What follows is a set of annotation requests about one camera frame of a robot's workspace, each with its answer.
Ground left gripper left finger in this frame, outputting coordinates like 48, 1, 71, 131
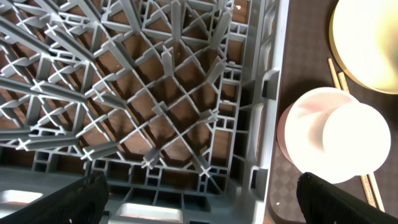
1, 171, 109, 224

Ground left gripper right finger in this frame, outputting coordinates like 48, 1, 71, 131
296, 172, 397, 224

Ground pink bowl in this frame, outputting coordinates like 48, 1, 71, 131
277, 87, 392, 184

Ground right wooden chopstick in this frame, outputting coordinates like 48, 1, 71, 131
337, 72, 385, 212

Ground wooden chopstick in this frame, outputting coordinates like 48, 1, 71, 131
337, 72, 385, 212
327, 58, 377, 208

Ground grey dish rack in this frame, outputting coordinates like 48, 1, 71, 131
1, 0, 289, 223

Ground left wooden chopstick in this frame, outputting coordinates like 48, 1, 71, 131
327, 58, 377, 208

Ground yellow plate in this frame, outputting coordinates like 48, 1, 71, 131
329, 0, 397, 95

